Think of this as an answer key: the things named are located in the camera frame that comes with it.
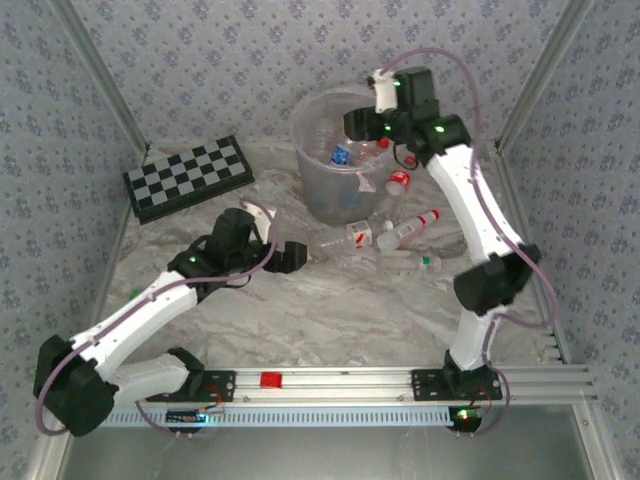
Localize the clear bottle blue label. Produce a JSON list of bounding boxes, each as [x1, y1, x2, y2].
[[327, 142, 357, 167]]

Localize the clear bottle white red label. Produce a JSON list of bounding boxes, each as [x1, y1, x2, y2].
[[308, 219, 375, 254]]

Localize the white bottle red cap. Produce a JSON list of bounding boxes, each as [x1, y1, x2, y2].
[[375, 208, 442, 252]]

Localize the translucent plastic bin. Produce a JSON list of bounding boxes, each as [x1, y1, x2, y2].
[[289, 87, 396, 226]]

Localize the black grey chessboard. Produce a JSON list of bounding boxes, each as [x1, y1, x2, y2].
[[122, 134, 256, 226]]

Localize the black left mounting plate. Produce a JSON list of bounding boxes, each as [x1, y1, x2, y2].
[[144, 369, 237, 404]]

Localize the black mounting plate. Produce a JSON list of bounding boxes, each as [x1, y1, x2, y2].
[[410, 368, 504, 401], [144, 369, 237, 404]]

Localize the left circuit board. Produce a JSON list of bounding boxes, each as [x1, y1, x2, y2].
[[165, 408, 209, 426]]

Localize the circuit board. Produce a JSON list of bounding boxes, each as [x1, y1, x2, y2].
[[165, 408, 209, 426], [447, 405, 484, 434]]

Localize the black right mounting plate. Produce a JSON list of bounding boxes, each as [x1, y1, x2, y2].
[[410, 368, 504, 401]]

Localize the grey metal panel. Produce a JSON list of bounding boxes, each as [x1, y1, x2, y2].
[[29, 402, 621, 480]]

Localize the right circuit board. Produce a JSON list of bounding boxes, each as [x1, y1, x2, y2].
[[447, 405, 484, 434]]

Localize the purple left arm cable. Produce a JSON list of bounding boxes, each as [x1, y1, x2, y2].
[[32, 197, 281, 441]]

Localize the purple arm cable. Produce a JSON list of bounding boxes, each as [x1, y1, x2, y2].
[[32, 197, 281, 441], [379, 47, 560, 439]]

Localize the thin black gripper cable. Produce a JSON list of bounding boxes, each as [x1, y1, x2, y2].
[[392, 142, 421, 169]]

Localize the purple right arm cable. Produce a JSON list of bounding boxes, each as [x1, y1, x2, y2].
[[379, 47, 560, 439]]

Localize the aluminium side rail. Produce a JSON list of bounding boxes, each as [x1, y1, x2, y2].
[[492, 142, 571, 366], [94, 147, 151, 321]]

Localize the aluminium frame post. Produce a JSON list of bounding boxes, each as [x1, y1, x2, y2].
[[48, 0, 152, 154], [494, 0, 597, 151]]

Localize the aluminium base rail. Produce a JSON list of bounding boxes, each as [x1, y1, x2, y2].
[[99, 366, 599, 405]]

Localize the slotted cable duct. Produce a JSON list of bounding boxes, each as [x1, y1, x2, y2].
[[99, 405, 454, 429]]

